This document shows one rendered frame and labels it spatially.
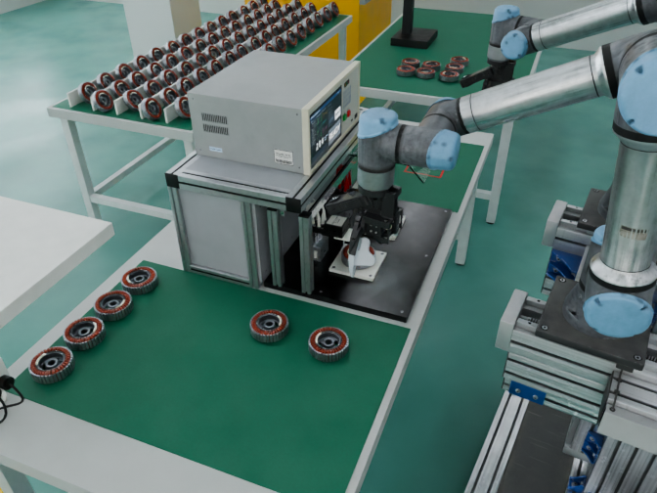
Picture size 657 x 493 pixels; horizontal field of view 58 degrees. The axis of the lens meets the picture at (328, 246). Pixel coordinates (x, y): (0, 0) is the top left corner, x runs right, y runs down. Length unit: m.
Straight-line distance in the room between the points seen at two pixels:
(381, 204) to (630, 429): 0.70
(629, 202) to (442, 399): 1.63
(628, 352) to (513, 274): 1.91
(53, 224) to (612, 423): 1.31
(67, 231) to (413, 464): 1.52
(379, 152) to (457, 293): 2.01
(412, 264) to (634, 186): 1.01
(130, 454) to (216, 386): 0.27
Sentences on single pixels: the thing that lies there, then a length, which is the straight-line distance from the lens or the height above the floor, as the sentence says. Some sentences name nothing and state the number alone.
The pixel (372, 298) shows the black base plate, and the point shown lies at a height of 0.77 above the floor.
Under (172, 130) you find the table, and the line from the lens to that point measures 3.03.
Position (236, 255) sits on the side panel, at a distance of 1.86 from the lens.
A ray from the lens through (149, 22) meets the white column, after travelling 5.83.
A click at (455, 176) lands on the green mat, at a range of 2.53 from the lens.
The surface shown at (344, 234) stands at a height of 0.88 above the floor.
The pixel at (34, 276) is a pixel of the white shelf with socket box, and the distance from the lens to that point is 1.34.
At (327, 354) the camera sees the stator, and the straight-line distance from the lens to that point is 1.62.
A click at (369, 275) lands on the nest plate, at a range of 1.88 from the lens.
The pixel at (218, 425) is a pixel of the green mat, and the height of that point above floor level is 0.75.
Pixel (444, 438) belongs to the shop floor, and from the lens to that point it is 2.45.
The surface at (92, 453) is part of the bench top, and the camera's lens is 1.57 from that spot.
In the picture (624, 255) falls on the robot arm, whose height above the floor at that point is 1.33.
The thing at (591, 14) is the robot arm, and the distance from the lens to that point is 1.72.
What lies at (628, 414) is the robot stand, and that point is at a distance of 1.42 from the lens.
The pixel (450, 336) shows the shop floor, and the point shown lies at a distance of 2.84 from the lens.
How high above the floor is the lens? 1.95
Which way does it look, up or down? 36 degrees down
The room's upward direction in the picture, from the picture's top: 1 degrees counter-clockwise
